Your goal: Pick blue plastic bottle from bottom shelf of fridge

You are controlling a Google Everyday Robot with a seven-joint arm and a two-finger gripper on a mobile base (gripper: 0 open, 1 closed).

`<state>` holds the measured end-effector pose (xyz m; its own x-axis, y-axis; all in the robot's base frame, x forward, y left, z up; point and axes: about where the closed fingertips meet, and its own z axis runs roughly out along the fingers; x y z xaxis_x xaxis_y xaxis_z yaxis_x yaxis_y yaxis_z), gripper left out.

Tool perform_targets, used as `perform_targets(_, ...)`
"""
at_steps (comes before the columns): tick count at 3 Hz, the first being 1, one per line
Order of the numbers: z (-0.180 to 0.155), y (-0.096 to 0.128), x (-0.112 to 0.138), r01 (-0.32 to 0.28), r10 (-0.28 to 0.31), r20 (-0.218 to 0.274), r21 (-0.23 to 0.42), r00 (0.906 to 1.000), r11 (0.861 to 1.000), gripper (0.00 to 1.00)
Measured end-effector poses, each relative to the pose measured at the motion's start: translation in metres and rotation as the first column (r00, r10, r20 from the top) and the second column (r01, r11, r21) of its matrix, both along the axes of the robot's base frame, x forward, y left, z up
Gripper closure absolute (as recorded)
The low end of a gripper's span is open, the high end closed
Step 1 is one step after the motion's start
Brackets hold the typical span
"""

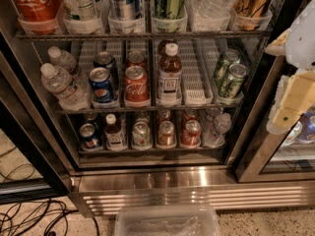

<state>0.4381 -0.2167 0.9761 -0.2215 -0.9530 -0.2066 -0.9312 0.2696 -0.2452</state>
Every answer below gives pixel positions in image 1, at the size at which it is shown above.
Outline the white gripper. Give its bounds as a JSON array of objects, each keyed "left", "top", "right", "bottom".
[{"left": 265, "top": 29, "right": 315, "bottom": 135}]

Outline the brown tea bottle white cap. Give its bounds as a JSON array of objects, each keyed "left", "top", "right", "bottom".
[{"left": 104, "top": 113, "right": 127, "bottom": 150}]

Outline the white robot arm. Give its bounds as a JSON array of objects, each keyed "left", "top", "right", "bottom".
[{"left": 265, "top": 0, "right": 315, "bottom": 135}]

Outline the golden cans top shelf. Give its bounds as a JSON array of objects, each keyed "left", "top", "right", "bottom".
[{"left": 234, "top": 0, "right": 272, "bottom": 30}]

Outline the fridge glass door right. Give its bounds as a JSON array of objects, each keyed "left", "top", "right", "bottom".
[{"left": 234, "top": 0, "right": 315, "bottom": 184}]

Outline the clear water bottle bottom shelf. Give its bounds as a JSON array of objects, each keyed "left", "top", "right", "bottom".
[{"left": 204, "top": 113, "right": 231, "bottom": 148}]

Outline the empty white shelf tray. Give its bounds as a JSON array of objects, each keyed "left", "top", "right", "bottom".
[{"left": 179, "top": 40, "right": 213, "bottom": 106}]

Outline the red coke can bottom shelf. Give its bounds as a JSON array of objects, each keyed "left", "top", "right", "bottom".
[{"left": 181, "top": 120, "right": 202, "bottom": 147}]

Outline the tall tea bottle middle shelf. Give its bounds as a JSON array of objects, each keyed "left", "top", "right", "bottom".
[{"left": 157, "top": 43, "right": 182, "bottom": 106}]

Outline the green bottle top shelf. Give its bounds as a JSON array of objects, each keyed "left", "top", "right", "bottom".
[{"left": 155, "top": 0, "right": 185, "bottom": 32}]

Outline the copper can bottom shelf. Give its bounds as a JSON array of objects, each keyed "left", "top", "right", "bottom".
[{"left": 157, "top": 121, "right": 175, "bottom": 148}]

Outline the red coca-cola can middle shelf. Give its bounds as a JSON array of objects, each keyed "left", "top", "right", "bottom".
[{"left": 124, "top": 66, "right": 150, "bottom": 103}]

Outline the silver green can bottom shelf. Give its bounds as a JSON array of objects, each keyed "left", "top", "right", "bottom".
[{"left": 132, "top": 122, "right": 152, "bottom": 149}]

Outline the blue pepsi can middle shelf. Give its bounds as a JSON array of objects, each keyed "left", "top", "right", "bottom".
[{"left": 89, "top": 67, "right": 117, "bottom": 103}]

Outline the blue pepsi can shelf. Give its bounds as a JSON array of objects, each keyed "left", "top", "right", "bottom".
[
  {"left": 79, "top": 123, "right": 102, "bottom": 151},
  {"left": 89, "top": 67, "right": 117, "bottom": 103}
]

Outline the blue pepsi can bottom shelf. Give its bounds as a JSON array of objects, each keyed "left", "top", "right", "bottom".
[{"left": 79, "top": 123, "right": 102, "bottom": 151}]

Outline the clear water bottle rear middle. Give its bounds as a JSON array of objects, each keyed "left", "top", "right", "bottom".
[{"left": 47, "top": 46, "right": 85, "bottom": 83}]

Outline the clear water bottle front middle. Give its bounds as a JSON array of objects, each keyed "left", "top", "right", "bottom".
[{"left": 40, "top": 63, "right": 90, "bottom": 111}]

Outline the large coca-cola bottle top shelf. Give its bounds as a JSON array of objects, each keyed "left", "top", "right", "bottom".
[{"left": 13, "top": 0, "right": 58, "bottom": 34}]

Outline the green can front right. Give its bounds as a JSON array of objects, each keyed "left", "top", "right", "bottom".
[{"left": 219, "top": 64, "right": 248, "bottom": 98}]

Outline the green can rear right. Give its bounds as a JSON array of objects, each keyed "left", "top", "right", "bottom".
[{"left": 213, "top": 49, "right": 240, "bottom": 87}]

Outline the red can behind coca-cola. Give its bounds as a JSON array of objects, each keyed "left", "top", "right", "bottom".
[{"left": 126, "top": 50, "right": 147, "bottom": 69}]

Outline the dark can behind pepsi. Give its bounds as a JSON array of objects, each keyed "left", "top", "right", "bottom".
[{"left": 94, "top": 51, "right": 119, "bottom": 89}]

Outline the clear plastic bin on floor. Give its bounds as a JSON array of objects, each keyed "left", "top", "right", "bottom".
[{"left": 114, "top": 205, "right": 221, "bottom": 236}]

